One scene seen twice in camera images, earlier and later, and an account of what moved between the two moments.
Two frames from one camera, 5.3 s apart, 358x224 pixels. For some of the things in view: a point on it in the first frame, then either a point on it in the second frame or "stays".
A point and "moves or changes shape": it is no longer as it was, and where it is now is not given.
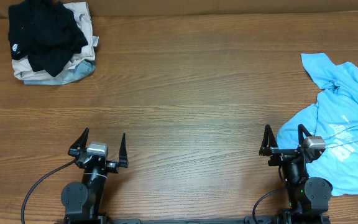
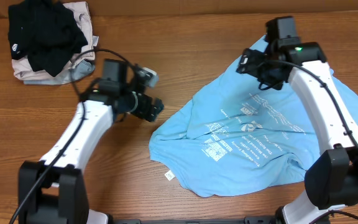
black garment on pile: [46, 32] stays
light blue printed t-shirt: [346, 117] moves or changes shape
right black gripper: [270, 146] → [249, 66]
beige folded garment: [22, 68] stays
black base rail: [248, 221] stays
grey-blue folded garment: [83, 70] stays
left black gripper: [89, 162] → [150, 109]
